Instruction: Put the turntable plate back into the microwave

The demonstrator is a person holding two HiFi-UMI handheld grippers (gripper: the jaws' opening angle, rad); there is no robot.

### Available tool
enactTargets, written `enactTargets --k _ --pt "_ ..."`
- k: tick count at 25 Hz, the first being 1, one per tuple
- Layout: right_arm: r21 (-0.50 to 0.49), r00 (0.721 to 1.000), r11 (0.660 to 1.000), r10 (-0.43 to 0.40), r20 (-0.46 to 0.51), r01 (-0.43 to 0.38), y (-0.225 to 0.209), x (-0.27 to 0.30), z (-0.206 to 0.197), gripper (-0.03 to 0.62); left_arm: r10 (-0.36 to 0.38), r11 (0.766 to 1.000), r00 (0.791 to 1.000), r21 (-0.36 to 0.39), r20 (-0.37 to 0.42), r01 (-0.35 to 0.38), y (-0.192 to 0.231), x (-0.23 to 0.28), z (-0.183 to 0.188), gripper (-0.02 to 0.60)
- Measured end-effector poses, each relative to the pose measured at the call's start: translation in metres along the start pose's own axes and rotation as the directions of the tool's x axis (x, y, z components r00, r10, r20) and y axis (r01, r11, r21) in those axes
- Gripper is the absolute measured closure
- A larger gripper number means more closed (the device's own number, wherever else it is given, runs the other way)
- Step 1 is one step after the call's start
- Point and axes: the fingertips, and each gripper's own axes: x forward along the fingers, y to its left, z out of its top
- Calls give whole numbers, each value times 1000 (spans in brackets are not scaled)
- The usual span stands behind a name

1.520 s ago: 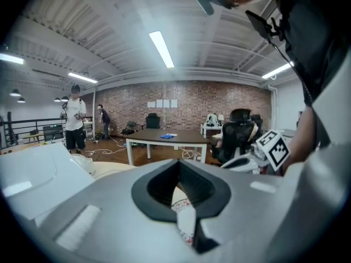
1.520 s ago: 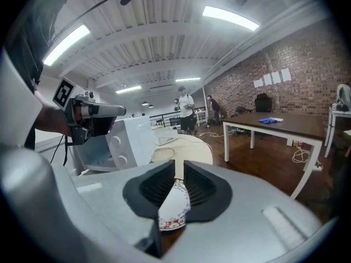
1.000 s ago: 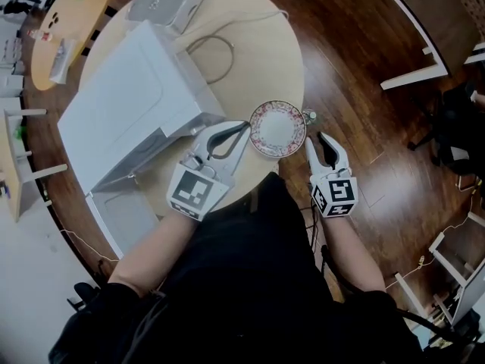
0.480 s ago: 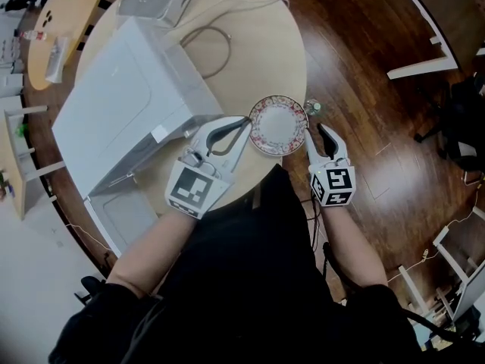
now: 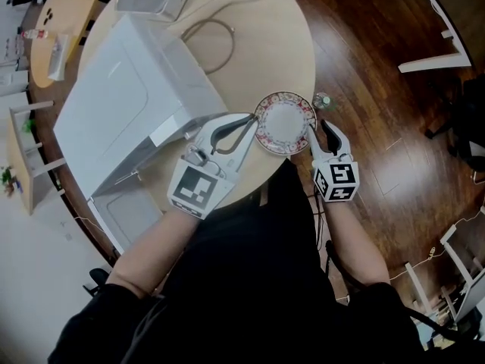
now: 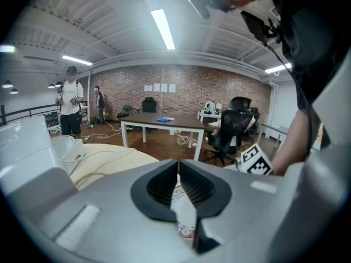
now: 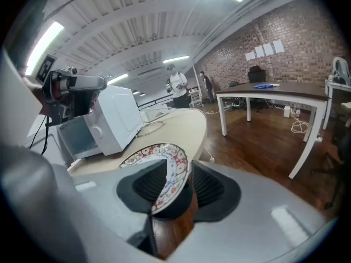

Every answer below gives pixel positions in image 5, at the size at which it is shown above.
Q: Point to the bottle with red label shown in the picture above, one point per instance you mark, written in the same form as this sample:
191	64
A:
34	34

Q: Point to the small black items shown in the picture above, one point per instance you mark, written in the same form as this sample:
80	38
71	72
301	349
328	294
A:
48	15

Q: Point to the white microwave oven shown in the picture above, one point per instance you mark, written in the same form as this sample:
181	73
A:
125	101

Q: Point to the person's left forearm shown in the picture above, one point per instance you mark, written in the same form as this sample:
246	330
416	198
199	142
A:
159	248

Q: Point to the round light wooden table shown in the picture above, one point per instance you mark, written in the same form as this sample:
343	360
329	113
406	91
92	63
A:
273	51

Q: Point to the white frame table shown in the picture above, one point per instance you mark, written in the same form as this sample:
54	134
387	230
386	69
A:
473	298

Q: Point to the oval wooden table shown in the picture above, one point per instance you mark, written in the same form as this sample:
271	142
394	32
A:
72	10

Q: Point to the reddish potted plant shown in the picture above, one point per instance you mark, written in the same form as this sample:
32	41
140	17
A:
11	189

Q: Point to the wooden desk with white legs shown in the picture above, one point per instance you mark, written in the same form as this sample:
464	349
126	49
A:
19	157

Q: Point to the dark covered book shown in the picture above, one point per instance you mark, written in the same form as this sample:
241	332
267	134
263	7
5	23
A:
57	57

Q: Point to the clear bottle with green cap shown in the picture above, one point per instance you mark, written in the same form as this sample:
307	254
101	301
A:
324	101

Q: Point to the green plastic item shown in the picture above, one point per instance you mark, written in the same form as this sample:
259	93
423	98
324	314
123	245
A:
29	125

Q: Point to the floral rimmed white plate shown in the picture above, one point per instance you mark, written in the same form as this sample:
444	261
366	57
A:
284	123

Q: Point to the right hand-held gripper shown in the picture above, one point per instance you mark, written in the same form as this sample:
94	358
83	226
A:
341	180

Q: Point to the person's black clothing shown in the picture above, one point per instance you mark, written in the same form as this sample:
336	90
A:
246	286

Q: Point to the dark curved desk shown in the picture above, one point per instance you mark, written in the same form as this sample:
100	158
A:
466	10

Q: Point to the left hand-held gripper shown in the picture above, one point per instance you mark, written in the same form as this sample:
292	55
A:
197	188

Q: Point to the green potted plant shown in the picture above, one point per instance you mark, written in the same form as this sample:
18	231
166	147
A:
5	173

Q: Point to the person's right forearm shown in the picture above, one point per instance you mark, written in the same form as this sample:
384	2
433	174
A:
352	245

